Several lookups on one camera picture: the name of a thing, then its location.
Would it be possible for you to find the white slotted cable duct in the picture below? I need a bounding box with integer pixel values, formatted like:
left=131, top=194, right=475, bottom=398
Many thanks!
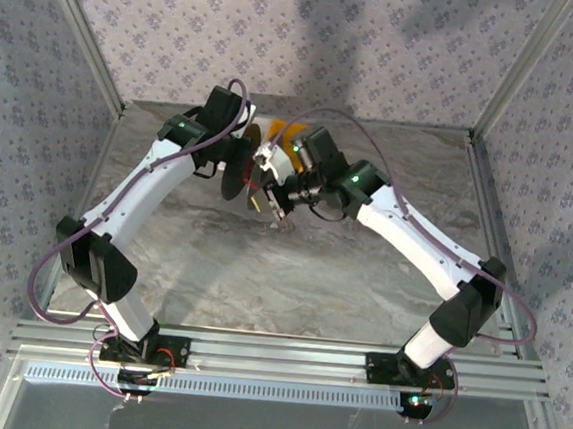
left=22, top=358, right=405, bottom=414

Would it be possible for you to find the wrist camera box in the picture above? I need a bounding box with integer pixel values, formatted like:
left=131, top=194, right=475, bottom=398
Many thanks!
left=238, top=101, right=259, bottom=130
left=249, top=137, right=295, bottom=187

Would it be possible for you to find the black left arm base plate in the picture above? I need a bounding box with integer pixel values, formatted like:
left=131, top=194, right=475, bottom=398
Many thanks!
left=97, top=329, right=193, bottom=371

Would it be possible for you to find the aluminium frame post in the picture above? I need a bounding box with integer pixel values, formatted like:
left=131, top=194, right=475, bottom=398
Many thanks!
left=23, top=0, right=137, bottom=114
left=470, top=0, right=573, bottom=146

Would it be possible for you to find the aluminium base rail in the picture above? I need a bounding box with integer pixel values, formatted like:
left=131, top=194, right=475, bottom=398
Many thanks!
left=7, top=312, right=555, bottom=405

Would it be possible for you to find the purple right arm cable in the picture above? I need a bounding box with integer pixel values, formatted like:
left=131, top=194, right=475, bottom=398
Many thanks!
left=247, top=103, right=557, bottom=429

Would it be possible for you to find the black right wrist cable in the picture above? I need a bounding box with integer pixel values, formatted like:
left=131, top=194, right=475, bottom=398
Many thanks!
left=310, top=203, right=349, bottom=225

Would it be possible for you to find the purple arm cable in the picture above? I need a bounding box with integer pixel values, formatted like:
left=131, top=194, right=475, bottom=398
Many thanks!
left=247, top=103, right=557, bottom=429
left=19, top=61, right=252, bottom=412

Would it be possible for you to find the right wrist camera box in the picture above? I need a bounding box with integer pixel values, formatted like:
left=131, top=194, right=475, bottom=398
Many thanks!
left=249, top=137, right=295, bottom=187

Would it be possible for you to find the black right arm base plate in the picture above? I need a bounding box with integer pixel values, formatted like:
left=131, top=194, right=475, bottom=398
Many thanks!
left=363, top=350, right=459, bottom=393

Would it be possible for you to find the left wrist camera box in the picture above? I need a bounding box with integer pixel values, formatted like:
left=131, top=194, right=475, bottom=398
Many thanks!
left=238, top=101, right=259, bottom=130

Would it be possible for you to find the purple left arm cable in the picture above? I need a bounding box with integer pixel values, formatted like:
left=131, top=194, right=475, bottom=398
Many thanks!
left=19, top=61, right=252, bottom=412

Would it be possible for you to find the grey perforated cable spool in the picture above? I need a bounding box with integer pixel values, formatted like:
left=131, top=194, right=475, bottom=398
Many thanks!
left=218, top=121, right=281, bottom=216

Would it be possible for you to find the yellow plastic bin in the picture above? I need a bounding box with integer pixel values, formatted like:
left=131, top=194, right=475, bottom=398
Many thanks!
left=263, top=117, right=311, bottom=175

